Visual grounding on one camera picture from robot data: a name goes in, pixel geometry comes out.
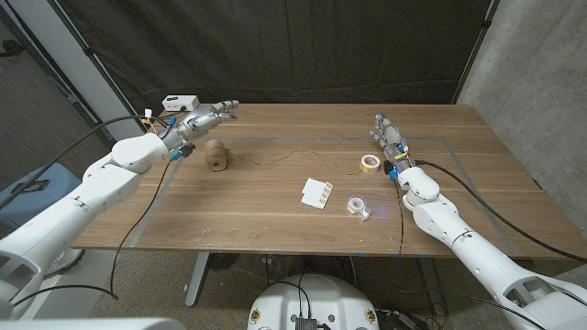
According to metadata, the white sticker sheet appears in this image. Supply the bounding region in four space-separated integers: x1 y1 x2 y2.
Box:
300 177 335 211

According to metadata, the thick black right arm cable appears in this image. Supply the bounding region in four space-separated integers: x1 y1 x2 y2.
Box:
414 159 587 265

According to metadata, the floor power strip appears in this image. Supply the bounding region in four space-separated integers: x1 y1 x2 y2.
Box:
375 309 430 330

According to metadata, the brown twine spool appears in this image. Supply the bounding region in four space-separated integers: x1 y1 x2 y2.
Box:
204 138 229 173

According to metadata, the blue chair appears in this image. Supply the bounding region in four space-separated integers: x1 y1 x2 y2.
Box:
0 161 83 230

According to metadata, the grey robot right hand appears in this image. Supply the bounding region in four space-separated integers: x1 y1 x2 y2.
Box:
370 113 416 181

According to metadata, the thin black torso cable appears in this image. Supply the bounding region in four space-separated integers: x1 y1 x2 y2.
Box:
269 273 313 320

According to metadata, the black torso connector box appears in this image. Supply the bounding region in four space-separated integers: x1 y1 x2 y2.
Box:
294 315 332 330

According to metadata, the brown twine strand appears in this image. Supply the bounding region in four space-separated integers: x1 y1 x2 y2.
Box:
227 148 363 177

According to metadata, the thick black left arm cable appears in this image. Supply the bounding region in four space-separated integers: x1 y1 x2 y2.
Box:
0 114 171 212

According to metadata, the white yellow sticker roll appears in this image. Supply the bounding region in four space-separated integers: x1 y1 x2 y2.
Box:
360 154 382 174

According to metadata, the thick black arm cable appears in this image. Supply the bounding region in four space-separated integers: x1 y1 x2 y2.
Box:
0 114 171 212
414 159 587 265

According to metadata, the black flat device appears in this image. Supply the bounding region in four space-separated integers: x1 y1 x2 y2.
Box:
20 179 51 195

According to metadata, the black socket box cable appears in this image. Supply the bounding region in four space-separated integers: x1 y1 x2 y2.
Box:
157 105 188 121

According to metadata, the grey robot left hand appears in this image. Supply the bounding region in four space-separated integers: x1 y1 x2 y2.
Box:
160 99 241 161

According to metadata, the white power socket box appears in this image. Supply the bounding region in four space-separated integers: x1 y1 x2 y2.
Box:
161 94 201 113

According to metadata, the clear tape roll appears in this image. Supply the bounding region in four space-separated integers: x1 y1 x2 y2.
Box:
346 195 372 223

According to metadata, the grey table leg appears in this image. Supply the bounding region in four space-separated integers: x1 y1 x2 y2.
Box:
419 256 449 317
184 251 212 308

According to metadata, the black wall rail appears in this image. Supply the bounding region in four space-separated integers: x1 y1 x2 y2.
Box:
0 4 111 141

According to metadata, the grey sneaker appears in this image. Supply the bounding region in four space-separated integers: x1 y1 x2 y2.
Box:
45 247 87 278

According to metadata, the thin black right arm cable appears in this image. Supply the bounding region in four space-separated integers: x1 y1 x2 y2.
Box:
393 178 406 256

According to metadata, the black wall hook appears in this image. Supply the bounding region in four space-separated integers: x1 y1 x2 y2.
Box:
0 38 27 59

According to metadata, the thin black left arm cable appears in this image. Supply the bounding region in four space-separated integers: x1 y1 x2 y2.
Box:
11 158 175 307

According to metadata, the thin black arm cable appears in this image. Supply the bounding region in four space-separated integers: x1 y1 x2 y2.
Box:
393 178 406 256
11 158 175 307

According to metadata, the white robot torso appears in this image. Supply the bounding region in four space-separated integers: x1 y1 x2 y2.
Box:
247 273 381 330

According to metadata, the black backdrop curtain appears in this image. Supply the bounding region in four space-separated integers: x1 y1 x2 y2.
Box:
48 0 501 130

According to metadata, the black backdrop stand pole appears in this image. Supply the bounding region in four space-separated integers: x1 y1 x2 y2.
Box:
451 0 501 105
45 0 150 134

